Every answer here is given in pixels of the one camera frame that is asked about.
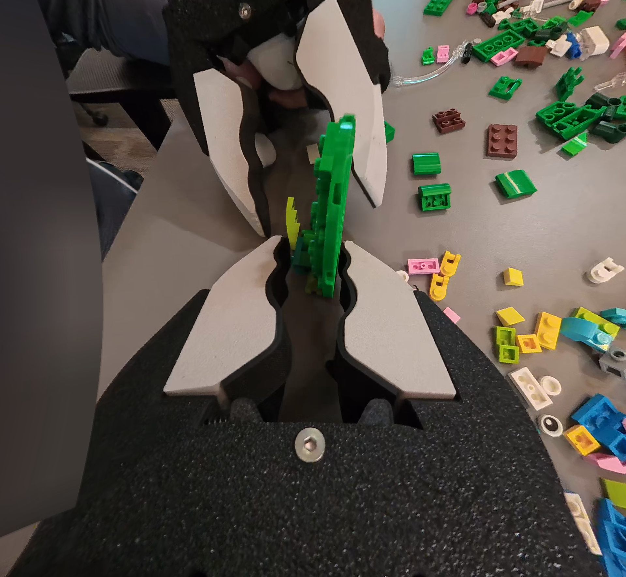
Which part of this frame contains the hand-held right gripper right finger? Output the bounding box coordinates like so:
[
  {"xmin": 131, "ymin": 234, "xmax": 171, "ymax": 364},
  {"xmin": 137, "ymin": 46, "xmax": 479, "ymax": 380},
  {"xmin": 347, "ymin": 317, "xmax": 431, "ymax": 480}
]
[{"xmin": 327, "ymin": 239, "xmax": 458, "ymax": 430}]

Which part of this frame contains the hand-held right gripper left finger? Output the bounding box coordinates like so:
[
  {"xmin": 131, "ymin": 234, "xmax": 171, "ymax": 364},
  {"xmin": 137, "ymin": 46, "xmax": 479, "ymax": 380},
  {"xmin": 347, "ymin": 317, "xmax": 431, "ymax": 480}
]
[{"xmin": 163, "ymin": 235, "xmax": 294, "ymax": 423}]

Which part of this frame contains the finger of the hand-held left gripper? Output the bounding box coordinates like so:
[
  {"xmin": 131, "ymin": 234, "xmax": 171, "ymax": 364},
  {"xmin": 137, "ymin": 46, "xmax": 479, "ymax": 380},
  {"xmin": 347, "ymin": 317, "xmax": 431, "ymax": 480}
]
[
  {"xmin": 295, "ymin": 0, "xmax": 389, "ymax": 209},
  {"xmin": 193, "ymin": 67, "xmax": 272, "ymax": 238}
]

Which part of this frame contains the green lego build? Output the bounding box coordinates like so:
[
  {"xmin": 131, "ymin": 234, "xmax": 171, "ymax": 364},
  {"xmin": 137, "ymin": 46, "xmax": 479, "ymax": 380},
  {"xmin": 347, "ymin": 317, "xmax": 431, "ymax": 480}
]
[{"xmin": 285, "ymin": 114, "xmax": 357, "ymax": 300}]

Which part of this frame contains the dark brown small lego brick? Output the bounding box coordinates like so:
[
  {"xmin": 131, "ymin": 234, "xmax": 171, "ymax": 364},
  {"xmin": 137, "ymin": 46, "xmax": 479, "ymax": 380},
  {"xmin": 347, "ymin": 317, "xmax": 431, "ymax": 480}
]
[{"xmin": 432, "ymin": 108, "xmax": 466, "ymax": 135}]

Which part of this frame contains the green curved lego brick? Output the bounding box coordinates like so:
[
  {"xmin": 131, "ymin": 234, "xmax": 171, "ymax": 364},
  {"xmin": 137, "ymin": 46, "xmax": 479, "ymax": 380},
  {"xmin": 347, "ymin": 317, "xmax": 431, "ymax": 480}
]
[{"xmin": 418, "ymin": 183, "xmax": 452, "ymax": 212}]

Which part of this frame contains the pile of green brown lego pieces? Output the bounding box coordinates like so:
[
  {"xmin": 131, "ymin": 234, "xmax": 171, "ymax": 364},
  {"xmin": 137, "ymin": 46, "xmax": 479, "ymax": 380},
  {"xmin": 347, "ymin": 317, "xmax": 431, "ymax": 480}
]
[{"xmin": 465, "ymin": 0, "xmax": 626, "ymax": 157}]

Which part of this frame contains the white lego clip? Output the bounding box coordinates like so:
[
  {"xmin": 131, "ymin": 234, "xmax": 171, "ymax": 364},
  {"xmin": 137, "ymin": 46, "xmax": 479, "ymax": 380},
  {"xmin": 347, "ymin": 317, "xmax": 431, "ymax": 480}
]
[{"xmin": 586, "ymin": 257, "xmax": 618, "ymax": 284}]

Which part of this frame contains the pile of colourful lego pieces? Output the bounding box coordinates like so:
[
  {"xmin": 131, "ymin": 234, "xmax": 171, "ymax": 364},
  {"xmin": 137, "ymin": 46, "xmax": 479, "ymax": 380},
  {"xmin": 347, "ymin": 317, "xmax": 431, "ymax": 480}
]
[{"xmin": 494, "ymin": 305, "xmax": 626, "ymax": 577}]

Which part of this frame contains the green lego plant stem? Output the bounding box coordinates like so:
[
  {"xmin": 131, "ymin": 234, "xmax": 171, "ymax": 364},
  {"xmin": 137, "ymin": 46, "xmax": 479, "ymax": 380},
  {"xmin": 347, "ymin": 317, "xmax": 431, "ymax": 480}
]
[{"xmin": 556, "ymin": 67, "xmax": 586, "ymax": 101}]

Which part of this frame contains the person's left hand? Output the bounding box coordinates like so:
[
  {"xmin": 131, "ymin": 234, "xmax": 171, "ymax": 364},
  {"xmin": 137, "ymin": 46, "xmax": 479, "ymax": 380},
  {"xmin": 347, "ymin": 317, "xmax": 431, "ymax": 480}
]
[{"xmin": 222, "ymin": 8, "xmax": 387, "ymax": 109}]

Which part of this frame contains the person's jeans leg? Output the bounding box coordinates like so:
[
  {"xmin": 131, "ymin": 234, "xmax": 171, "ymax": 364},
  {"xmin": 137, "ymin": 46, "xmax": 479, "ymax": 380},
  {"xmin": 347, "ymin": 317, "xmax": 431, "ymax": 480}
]
[{"xmin": 87, "ymin": 160, "xmax": 143, "ymax": 261}]

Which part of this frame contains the green lego bracket piece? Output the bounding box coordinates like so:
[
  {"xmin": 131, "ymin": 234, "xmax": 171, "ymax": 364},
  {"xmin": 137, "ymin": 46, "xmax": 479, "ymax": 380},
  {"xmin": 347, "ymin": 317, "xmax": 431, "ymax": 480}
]
[{"xmin": 488, "ymin": 76, "xmax": 523, "ymax": 101}]

